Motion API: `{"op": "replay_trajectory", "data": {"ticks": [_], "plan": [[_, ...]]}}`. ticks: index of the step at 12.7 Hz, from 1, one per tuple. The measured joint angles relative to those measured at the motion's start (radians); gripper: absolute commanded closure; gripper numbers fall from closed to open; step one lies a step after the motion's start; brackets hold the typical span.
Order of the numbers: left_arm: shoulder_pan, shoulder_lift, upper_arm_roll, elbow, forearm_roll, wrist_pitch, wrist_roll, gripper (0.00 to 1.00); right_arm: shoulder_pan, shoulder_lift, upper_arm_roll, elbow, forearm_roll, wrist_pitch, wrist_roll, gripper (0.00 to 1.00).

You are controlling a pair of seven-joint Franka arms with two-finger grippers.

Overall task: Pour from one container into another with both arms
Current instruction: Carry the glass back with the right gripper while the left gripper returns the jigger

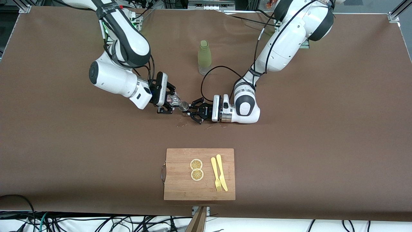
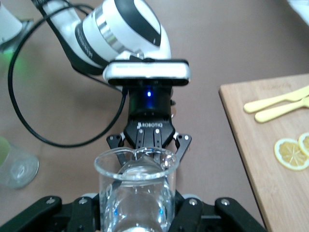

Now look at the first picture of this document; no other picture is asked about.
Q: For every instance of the grey power strip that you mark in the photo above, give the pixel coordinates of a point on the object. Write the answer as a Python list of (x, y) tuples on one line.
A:
[(210, 4)]

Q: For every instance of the wooden post with bracket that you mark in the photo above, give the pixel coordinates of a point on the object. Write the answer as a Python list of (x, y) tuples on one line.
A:
[(198, 222)]

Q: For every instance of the yellow plastic knife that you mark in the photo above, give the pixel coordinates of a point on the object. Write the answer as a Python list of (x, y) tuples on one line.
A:
[(222, 177)]

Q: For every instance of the lemon slice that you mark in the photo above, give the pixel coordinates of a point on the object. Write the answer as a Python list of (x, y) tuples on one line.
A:
[(196, 164), (197, 174)]

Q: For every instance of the bamboo cutting board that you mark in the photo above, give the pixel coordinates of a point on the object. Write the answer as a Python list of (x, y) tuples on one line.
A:
[(180, 180)]

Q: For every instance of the yellow plastic fork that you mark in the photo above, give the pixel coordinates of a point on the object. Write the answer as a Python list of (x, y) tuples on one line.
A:
[(215, 170)]

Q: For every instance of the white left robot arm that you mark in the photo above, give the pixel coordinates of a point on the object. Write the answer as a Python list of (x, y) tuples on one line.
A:
[(283, 48)]

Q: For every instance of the green sleeved glass bottle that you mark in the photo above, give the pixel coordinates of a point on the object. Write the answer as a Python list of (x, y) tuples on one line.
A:
[(204, 56)]

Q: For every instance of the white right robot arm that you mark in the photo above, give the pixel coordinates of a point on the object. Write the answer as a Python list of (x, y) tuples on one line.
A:
[(128, 42)]

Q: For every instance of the clear glass cup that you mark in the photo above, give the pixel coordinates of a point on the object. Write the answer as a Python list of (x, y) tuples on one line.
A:
[(175, 100)]

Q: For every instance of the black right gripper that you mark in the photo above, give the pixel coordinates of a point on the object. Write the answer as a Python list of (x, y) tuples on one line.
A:
[(168, 97)]

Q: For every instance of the aluminium frame corner bracket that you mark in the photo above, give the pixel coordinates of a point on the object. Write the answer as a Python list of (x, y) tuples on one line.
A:
[(25, 9), (394, 17)]

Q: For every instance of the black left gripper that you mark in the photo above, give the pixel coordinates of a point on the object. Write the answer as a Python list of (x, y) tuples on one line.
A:
[(206, 111)]

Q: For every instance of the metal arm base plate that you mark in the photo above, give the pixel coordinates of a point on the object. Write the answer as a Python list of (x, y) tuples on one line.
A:
[(136, 21), (305, 44)]

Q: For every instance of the steel double jigger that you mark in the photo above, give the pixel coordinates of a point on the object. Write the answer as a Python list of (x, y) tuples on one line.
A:
[(184, 106)]

